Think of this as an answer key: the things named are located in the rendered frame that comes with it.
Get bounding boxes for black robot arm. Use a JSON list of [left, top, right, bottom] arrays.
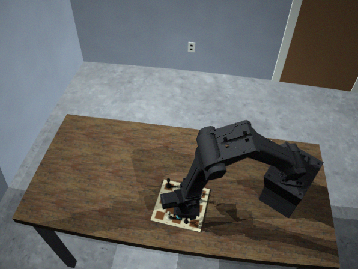
[[160, 120, 308, 210]]

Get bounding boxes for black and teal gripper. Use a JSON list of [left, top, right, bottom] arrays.
[[174, 201, 200, 220]]

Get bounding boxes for brown and cream chessboard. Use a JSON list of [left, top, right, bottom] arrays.
[[150, 180, 210, 232]]

